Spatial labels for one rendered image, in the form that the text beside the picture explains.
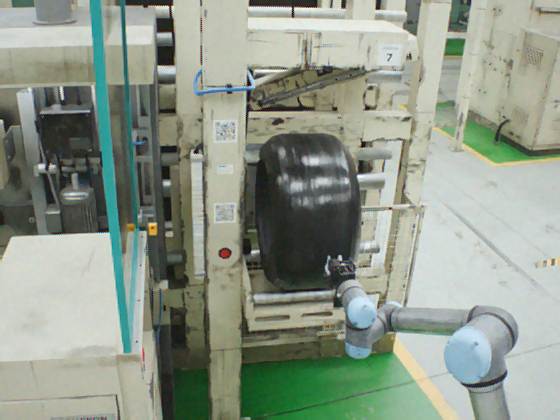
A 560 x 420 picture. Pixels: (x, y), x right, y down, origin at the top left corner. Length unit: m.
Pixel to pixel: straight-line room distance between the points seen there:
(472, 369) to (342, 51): 1.21
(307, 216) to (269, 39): 0.63
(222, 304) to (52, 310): 0.84
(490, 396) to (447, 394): 1.72
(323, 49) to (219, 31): 0.48
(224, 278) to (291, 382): 1.11
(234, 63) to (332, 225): 0.59
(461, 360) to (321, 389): 1.72
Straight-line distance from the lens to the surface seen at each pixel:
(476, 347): 1.38
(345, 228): 1.87
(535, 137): 6.47
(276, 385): 3.06
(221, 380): 2.42
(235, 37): 1.77
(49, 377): 1.40
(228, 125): 1.84
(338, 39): 2.11
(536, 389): 3.38
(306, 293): 2.11
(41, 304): 1.53
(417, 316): 1.66
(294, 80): 2.25
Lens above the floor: 2.14
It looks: 27 degrees down
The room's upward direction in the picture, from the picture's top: 3 degrees clockwise
